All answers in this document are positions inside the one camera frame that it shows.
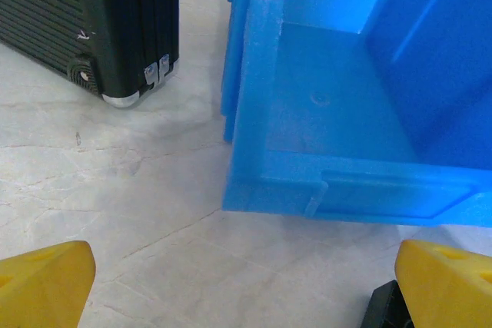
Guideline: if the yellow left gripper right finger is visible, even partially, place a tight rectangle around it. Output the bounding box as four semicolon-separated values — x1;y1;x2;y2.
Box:
394;239;492;328

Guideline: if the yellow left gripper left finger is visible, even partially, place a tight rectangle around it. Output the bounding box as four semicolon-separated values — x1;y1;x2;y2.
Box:
0;240;96;328

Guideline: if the black square lego brick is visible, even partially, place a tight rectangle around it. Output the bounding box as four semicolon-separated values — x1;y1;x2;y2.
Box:
359;280;414;328

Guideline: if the blue three-compartment bin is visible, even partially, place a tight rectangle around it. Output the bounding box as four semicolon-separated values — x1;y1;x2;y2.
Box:
221;0;492;229

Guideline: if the black ribbed briefcase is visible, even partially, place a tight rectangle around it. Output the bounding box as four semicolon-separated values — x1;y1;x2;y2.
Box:
0;0;181;109

